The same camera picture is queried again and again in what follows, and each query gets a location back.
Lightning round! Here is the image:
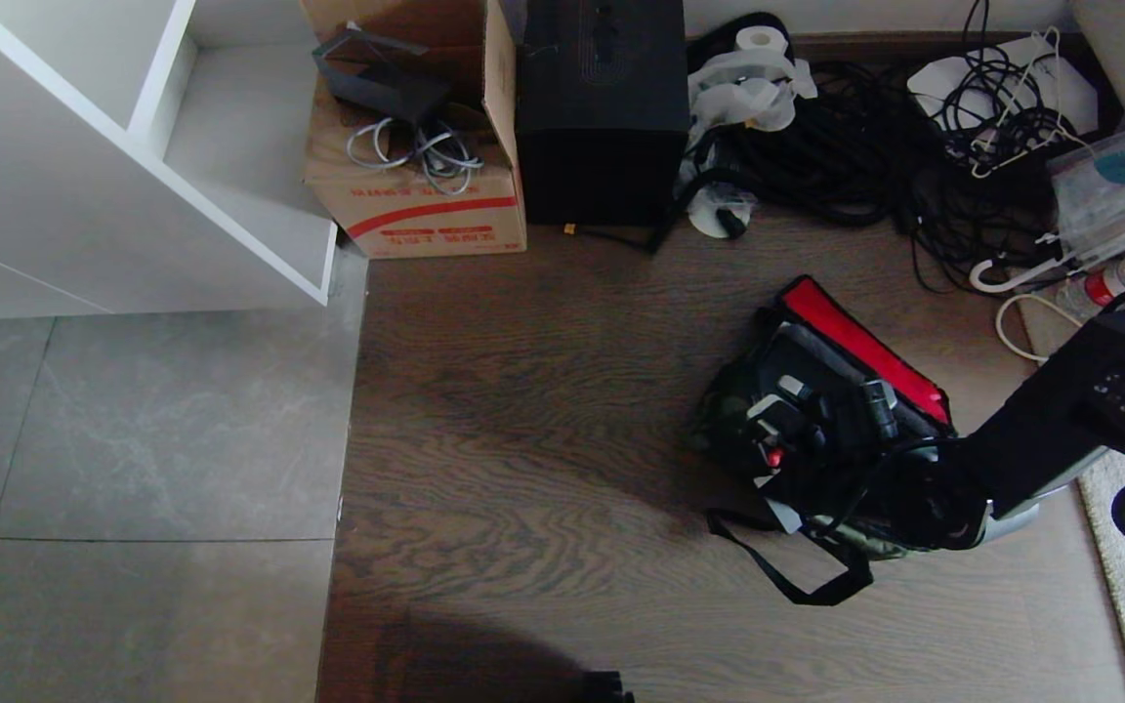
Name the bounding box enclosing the plastic bottle red cap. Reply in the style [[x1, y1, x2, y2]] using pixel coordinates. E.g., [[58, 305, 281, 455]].
[[1054, 242, 1125, 325]]

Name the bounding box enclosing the clear plastic bag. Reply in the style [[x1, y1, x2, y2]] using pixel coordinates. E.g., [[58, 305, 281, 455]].
[[1046, 96, 1125, 271]]

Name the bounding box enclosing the white shelf unit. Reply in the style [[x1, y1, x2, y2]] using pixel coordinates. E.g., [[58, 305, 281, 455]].
[[0, 0, 341, 321]]

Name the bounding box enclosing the grey coiled cable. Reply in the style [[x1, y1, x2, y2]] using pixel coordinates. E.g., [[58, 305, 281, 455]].
[[345, 115, 485, 197]]

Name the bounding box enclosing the black and red backpack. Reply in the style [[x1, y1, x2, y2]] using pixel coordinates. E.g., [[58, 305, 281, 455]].
[[689, 275, 1042, 607]]

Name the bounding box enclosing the pile of black cables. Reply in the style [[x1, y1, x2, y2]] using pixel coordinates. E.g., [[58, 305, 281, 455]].
[[689, 0, 1115, 294]]

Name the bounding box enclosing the black flat device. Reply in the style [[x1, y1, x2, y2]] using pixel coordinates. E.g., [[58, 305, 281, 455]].
[[312, 27, 452, 124]]

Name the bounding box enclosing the crumpled white plastic wrap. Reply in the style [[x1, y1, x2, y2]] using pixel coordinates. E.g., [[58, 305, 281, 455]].
[[685, 49, 818, 134]]

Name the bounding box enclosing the toilet paper roll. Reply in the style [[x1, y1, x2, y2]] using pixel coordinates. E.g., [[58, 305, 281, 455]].
[[733, 24, 791, 59]]

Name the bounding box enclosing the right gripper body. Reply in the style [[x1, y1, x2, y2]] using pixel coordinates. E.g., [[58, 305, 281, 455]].
[[764, 379, 915, 511]]

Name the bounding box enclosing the cardboard box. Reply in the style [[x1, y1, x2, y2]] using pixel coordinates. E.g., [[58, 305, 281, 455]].
[[301, 0, 528, 261]]

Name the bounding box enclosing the black boxy case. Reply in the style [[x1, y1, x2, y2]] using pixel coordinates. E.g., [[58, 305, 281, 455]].
[[514, 0, 692, 228]]

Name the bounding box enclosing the red case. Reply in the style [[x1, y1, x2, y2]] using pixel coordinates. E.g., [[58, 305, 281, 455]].
[[779, 275, 954, 427]]

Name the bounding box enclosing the white flat box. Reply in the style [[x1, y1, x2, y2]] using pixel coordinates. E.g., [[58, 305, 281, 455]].
[[907, 34, 1101, 140]]

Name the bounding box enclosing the white clothes hanger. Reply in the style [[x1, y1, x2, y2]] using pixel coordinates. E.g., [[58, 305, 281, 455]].
[[968, 230, 1096, 294], [971, 27, 1091, 180]]

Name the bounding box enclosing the white cable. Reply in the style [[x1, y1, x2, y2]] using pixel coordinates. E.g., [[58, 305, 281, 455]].
[[995, 292, 1063, 365]]

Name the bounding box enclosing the black cable yellow plug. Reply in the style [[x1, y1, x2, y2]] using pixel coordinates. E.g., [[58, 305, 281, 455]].
[[561, 221, 683, 256]]

